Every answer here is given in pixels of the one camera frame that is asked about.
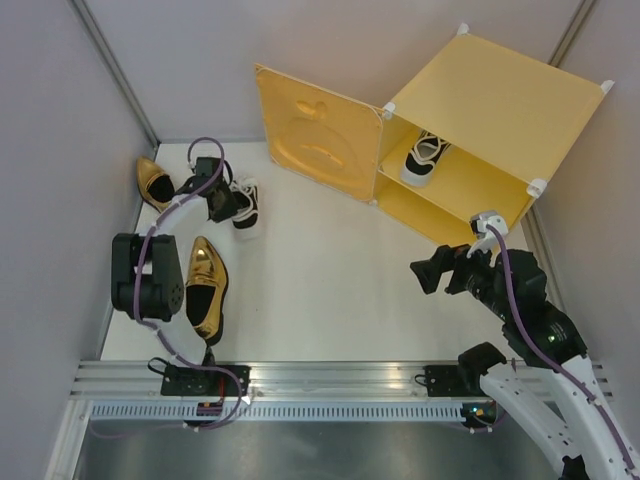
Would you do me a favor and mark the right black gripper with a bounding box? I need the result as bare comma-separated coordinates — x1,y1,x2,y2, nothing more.
409,234,514,319

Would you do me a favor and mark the white black sneaker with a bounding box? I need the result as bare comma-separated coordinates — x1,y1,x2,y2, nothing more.
231,177,260,240
400,130,451,188

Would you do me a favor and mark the gold loafer shoe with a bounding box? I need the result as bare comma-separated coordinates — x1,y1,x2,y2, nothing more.
185,236,229,346
136,156,176,213

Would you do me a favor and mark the yellow cabinet door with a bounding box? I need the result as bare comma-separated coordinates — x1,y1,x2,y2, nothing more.
254,64,383,202

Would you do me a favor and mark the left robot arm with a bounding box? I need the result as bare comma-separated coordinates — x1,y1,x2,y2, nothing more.
111,157,232,396

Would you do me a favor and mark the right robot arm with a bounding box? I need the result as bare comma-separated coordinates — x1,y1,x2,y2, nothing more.
410,245,639,479

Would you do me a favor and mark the yellow plastic shoe cabinet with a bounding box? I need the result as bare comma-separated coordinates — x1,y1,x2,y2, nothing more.
374,25,613,244

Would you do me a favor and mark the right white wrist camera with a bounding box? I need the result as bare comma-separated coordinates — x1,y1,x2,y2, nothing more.
467,210,509,258

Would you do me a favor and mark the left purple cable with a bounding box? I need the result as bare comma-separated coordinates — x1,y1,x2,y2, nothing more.
89,137,251,440

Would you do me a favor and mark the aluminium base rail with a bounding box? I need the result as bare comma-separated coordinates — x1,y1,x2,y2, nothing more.
70,360,493,404

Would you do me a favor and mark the left aluminium corner post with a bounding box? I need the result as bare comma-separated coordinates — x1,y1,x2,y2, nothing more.
68,0,160,151

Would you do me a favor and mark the aluminium corner post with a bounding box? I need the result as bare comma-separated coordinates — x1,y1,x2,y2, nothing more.
547,0,600,68
68,0,160,151

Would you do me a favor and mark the white slotted cable duct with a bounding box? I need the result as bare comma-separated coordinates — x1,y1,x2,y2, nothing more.
91,401,464,422

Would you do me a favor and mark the right aluminium corner post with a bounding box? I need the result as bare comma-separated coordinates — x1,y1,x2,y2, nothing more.
547,0,600,68

